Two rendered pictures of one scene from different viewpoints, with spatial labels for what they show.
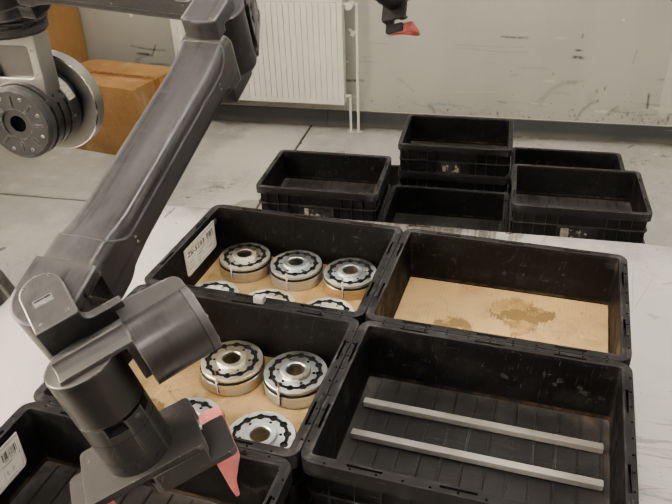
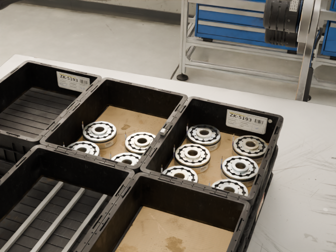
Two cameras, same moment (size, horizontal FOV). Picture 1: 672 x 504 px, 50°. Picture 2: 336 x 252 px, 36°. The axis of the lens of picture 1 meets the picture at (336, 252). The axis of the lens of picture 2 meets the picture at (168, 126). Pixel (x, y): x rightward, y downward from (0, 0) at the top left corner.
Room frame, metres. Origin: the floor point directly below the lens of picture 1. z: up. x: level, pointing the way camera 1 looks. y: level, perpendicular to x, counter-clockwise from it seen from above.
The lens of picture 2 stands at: (1.02, -1.06, 1.79)
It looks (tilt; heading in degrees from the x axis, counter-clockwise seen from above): 35 degrees down; 92
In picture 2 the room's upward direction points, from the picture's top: 1 degrees clockwise
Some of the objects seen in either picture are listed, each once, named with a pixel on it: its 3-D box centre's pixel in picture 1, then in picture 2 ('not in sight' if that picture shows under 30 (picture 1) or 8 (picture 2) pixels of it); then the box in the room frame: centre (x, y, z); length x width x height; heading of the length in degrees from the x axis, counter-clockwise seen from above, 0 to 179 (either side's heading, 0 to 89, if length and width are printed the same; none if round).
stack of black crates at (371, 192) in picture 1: (328, 229); not in sight; (2.17, 0.02, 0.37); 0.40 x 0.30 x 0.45; 76
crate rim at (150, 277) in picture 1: (279, 258); (216, 144); (1.11, 0.10, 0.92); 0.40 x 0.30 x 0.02; 71
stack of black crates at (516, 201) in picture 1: (568, 249); not in sight; (1.98, -0.76, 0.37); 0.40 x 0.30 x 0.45; 76
